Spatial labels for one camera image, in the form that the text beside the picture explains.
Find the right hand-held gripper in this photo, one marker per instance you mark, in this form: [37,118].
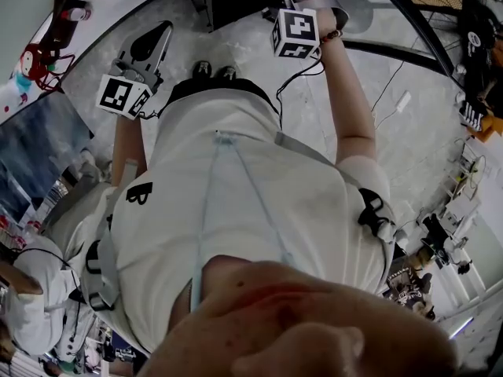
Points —
[296,26]

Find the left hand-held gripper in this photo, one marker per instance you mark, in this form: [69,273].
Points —
[118,94]

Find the person's left forearm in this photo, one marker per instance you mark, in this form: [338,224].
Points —
[125,147]

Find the person's right forearm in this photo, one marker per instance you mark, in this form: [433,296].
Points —
[351,100]

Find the person's right hand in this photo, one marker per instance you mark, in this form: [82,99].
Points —
[327,21]

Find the person's left shoe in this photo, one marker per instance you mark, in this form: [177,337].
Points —
[202,70]

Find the person's shoe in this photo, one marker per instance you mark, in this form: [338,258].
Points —
[226,73]
[202,70]

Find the person's black trousers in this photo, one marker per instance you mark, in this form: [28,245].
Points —
[220,86]

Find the person's right shoe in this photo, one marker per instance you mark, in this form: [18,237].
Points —
[226,73]

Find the black and red toy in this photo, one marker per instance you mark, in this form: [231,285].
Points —
[67,10]

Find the white power strip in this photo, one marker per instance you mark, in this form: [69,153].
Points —
[403,101]

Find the blue grey picture panel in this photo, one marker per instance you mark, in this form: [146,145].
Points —
[35,147]

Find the person's white t-shirt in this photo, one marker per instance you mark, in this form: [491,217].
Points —
[243,179]

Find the person's face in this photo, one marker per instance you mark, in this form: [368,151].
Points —
[306,320]

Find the black metal frame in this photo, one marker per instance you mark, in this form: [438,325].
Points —
[412,26]

